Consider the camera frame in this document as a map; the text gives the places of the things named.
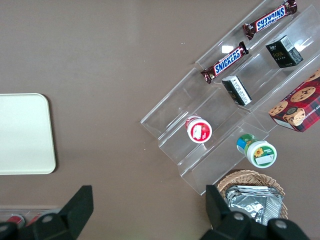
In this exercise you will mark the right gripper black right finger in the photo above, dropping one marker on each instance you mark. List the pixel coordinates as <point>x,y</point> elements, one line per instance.
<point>220,217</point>

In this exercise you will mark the red lid white jar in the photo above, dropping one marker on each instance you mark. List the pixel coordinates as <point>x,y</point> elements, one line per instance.
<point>200,131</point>

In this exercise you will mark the light wicker basket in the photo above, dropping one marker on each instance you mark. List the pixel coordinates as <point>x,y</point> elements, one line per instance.
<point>250,174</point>

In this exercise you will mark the silver foil pack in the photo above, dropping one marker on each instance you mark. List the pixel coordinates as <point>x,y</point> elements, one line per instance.
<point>272,193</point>
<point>247,205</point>

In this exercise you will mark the clear acrylic tiered stand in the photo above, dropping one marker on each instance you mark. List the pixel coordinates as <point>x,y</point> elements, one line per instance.
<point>172,117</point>

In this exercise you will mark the red tartan cookie box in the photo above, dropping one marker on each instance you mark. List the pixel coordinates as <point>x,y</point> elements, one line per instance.
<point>300,105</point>

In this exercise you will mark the cream plastic tray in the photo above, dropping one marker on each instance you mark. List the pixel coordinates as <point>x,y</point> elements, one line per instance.
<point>25,132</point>

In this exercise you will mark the small black carton box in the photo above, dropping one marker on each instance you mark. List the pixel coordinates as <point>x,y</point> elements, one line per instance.
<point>237,91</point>
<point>285,53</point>

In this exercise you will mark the clear acrylic bottle rack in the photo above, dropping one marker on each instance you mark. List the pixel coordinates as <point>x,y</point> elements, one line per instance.
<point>30,209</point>

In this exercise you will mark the Snickers chocolate bar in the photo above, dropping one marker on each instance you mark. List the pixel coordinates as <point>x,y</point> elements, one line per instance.
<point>226,62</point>
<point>271,19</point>

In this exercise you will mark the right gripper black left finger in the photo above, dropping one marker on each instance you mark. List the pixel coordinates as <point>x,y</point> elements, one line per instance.
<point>70,215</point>

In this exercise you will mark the green lid sunflower jar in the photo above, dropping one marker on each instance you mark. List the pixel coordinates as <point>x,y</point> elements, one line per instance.
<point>261,153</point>

